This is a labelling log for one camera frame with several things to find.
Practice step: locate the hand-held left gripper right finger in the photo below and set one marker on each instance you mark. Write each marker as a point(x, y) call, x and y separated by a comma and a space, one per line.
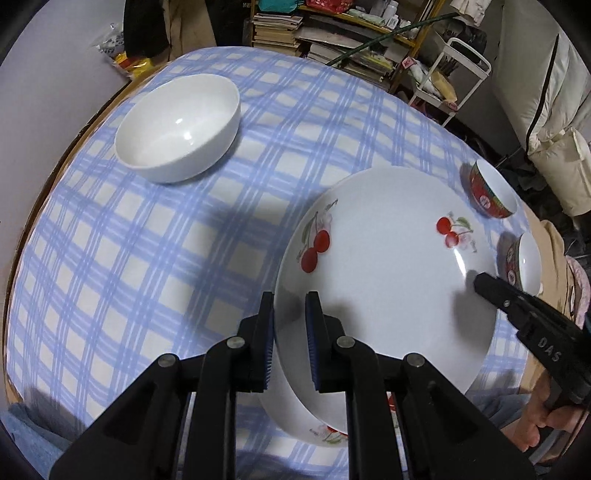
point(312, 341)

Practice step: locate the red gift bag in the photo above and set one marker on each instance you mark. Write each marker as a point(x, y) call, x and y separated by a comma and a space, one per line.
point(330, 4)

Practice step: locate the white cherry print plate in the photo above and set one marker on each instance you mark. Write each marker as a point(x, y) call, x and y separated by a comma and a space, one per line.
point(388, 286)
point(300, 415)

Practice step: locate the pile of papers and magazines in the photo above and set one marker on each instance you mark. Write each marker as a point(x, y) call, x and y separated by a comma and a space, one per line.
point(351, 50)

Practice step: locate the red patterned bowl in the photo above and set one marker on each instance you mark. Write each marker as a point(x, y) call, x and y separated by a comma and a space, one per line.
point(489, 198)

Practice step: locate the person's right hand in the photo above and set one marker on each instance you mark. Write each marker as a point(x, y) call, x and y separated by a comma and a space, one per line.
point(531, 424)

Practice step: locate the blue plaid tablecloth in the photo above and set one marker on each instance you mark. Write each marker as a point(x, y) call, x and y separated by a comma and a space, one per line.
point(161, 258)

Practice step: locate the red bowl with black symbol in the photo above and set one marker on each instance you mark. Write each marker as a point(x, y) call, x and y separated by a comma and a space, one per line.
point(526, 267)

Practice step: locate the teal bag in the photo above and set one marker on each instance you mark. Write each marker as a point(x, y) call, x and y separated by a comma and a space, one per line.
point(277, 5)

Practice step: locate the yellow paper bag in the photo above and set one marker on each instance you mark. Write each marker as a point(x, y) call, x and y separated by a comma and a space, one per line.
point(442, 86)

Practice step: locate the wooden shelf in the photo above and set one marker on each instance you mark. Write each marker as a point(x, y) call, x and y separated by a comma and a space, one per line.
point(406, 46)

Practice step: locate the long dark pole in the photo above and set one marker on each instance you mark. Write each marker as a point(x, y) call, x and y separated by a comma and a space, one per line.
point(369, 46)

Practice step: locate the stack of books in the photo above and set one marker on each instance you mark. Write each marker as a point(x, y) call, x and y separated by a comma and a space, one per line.
point(277, 32)

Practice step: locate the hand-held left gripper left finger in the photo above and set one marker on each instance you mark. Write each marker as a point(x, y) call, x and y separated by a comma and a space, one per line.
point(258, 350)

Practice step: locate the yellow packet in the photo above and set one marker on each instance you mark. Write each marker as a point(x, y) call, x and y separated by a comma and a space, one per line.
point(134, 67)

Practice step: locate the white bottle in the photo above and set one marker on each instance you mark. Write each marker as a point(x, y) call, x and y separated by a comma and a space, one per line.
point(392, 11)
point(377, 7)

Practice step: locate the blue fluffy cloth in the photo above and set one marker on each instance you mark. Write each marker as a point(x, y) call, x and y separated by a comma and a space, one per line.
point(27, 438)

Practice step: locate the white metal cart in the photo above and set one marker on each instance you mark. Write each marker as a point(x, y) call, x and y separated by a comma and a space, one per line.
point(480, 69)

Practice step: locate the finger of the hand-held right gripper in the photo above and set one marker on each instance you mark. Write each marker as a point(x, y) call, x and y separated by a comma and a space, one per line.
point(496, 290)

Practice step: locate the beige hanging garment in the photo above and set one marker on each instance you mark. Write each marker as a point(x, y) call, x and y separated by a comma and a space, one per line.
point(191, 27)

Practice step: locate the black hanging garment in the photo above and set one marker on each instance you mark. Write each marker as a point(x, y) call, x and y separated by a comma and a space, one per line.
point(147, 25)

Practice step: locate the white patterned plastic bag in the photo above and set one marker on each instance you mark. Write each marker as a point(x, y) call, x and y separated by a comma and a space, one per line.
point(111, 41)

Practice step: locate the white recliner chair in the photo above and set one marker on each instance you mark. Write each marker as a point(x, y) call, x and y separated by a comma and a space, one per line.
point(545, 101)

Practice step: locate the plain white bowl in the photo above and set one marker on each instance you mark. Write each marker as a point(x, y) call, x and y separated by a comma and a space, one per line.
point(178, 134)

